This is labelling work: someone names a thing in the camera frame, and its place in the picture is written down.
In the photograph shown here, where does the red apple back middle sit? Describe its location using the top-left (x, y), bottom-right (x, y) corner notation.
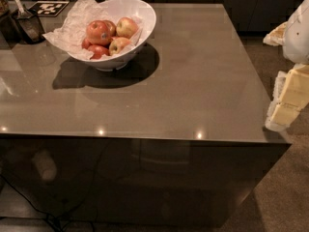
top-left (103, 20), bottom-right (116, 37)

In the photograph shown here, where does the white crumpled paper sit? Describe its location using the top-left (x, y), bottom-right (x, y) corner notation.
top-left (43, 0), bottom-right (156, 66)

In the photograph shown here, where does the black scoop with white handle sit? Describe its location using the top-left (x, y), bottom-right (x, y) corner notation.
top-left (13, 0), bottom-right (44, 44)

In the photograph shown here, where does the red apple front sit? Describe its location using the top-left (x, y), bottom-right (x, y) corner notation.
top-left (88, 44), bottom-right (109, 59)

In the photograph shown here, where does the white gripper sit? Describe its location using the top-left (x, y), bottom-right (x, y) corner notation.
top-left (263, 0), bottom-right (309, 131)

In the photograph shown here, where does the black white marker card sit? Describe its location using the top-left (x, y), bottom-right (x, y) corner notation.
top-left (30, 1), bottom-right (69, 17)

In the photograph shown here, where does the yellow apple front right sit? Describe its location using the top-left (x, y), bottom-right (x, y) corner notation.
top-left (109, 37), bottom-right (131, 56)

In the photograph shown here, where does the large red apple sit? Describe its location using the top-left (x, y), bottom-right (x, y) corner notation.
top-left (86, 20), bottom-right (111, 45)

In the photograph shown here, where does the black floor cable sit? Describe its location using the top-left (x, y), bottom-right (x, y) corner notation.
top-left (0, 174), bottom-right (98, 232)

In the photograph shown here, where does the white bowl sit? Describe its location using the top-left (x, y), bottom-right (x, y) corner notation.
top-left (60, 0), bottom-right (156, 71)

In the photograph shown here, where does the red apple left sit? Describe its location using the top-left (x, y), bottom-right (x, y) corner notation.
top-left (81, 38), bottom-right (91, 49)

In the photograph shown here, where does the yellow-red apple back right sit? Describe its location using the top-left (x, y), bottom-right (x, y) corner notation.
top-left (116, 17), bottom-right (138, 39)

